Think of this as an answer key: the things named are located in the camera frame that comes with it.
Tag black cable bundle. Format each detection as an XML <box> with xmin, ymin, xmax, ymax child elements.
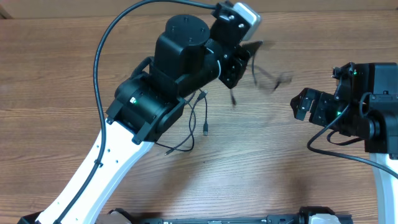
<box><xmin>228</xmin><ymin>40</ymin><xmax>295</xmax><ymax>108</ymax></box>

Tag black usb cable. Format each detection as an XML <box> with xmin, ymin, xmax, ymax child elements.
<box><xmin>154</xmin><ymin>89</ymin><xmax>210</xmax><ymax>156</ymax></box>

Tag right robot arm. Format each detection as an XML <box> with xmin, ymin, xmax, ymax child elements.
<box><xmin>290</xmin><ymin>62</ymin><xmax>397</xmax><ymax>223</ymax></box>

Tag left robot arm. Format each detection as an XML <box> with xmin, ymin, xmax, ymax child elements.
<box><xmin>21</xmin><ymin>11</ymin><xmax>261</xmax><ymax>223</ymax></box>

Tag right camera cable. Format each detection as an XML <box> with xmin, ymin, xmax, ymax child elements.
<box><xmin>307</xmin><ymin>105</ymin><xmax>398</xmax><ymax>180</ymax></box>

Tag camera cable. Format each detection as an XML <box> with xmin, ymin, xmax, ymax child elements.
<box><xmin>307</xmin><ymin>105</ymin><xmax>398</xmax><ymax>180</ymax></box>
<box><xmin>52</xmin><ymin>0</ymin><xmax>221</xmax><ymax>224</ymax></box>

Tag left camera cable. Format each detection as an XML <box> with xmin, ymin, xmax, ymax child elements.
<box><xmin>52</xmin><ymin>0</ymin><xmax>221</xmax><ymax>224</ymax></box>

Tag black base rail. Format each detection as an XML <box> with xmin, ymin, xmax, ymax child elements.
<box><xmin>108</xmin><ymin>206</ymin><xmax>354</xmax><ymax>224</ymax></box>

